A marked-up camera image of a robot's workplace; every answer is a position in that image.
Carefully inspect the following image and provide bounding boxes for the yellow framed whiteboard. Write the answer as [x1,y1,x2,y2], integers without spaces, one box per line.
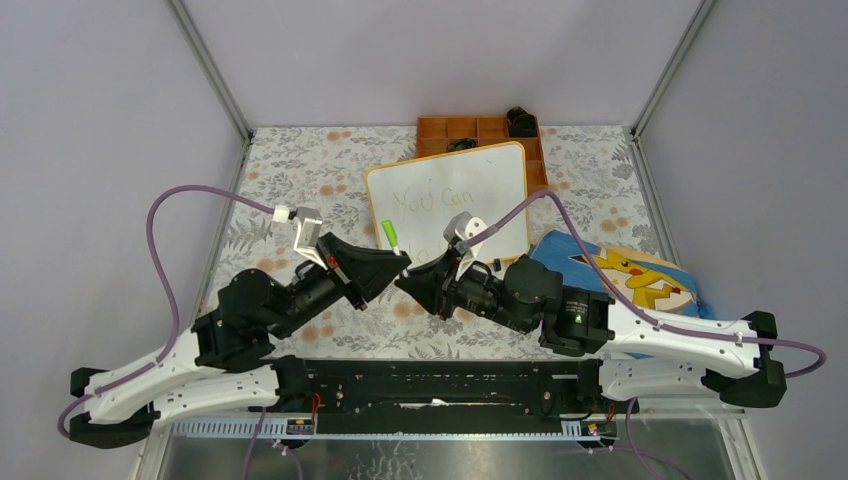
[365,142,527,266]

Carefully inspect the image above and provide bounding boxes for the blue pikachu cloth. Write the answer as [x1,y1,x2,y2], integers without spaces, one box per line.
[529,230,715,319]

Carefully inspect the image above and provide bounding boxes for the orange wooden compartment tray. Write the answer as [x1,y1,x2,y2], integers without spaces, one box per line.
[415,115,550,193]

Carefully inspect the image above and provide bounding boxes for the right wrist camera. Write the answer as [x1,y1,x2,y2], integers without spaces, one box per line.
[443,211,488,280]

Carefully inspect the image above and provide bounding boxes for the dark rolled sock middle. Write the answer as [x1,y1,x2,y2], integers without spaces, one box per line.
[447,137,478,152]

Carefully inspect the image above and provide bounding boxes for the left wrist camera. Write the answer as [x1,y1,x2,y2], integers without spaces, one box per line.
[272,205,327,269]

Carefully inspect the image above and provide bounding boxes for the dark rolled sock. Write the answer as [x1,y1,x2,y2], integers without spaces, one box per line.
[447,137,478,152]
[506,106,538,138]

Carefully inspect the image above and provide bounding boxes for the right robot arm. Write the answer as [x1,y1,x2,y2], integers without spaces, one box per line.
[395,252,787,412]

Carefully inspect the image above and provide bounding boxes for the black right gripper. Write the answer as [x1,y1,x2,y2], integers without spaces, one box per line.
[397,242,532,333]

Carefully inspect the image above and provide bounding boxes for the dark rolled sock upper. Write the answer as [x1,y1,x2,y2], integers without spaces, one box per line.
[506,106,538,138]

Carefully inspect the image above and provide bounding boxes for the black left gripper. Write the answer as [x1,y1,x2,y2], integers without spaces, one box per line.
[270,234,414,342]

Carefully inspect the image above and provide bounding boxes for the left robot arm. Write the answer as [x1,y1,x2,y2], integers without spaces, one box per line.
[66,233,411,449]

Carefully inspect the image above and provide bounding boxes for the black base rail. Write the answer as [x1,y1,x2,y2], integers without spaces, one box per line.
[265,356,627,435]

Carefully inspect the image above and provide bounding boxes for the white green whiteboard marker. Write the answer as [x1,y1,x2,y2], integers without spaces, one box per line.
[380,219,403,258]

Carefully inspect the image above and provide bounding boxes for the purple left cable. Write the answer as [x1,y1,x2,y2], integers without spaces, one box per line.
[56,184,280,440]

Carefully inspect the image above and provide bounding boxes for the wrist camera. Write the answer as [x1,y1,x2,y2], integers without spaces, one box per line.
[443,211,488,280]
[272,205,327,269]

